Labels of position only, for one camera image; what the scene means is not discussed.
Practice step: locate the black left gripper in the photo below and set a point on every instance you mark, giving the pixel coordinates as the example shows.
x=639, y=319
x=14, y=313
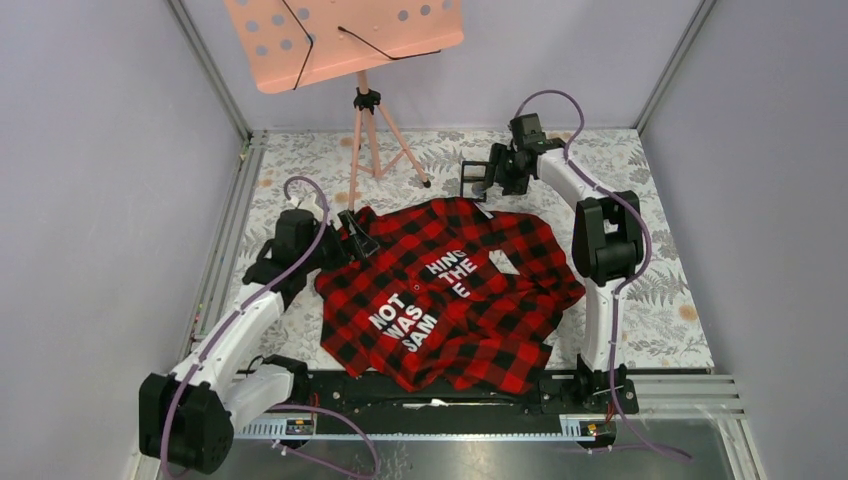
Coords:
x=363, y=243

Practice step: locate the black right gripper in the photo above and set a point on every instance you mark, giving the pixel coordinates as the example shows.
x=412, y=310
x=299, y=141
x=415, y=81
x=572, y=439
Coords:
x=512, y=187

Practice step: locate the red black plaid shirt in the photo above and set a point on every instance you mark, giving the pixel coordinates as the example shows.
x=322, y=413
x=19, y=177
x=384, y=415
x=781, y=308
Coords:
x=453, y=292

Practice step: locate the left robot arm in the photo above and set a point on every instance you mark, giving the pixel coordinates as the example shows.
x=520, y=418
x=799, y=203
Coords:
x=190, y=416

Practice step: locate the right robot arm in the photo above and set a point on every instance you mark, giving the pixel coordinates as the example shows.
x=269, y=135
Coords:
x=608, y=247

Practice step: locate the small round brooch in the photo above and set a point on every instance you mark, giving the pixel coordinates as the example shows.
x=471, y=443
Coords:
x=479, y=192

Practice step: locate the pink music stand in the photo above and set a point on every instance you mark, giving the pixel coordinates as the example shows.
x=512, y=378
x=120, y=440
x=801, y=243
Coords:
x=293, y=44

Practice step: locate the floral patterned table mat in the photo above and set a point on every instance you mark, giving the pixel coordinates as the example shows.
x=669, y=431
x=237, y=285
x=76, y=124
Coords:
x=655, y=329

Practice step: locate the black brooch holder frame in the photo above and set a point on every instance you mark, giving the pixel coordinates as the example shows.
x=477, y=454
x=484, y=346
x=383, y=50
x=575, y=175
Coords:
x=469, y=174

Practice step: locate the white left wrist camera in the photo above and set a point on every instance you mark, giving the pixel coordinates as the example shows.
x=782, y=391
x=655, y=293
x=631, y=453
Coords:
x=310, y=203

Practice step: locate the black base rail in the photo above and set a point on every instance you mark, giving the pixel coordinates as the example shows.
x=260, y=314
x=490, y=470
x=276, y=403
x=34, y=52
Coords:
x=559, y=404

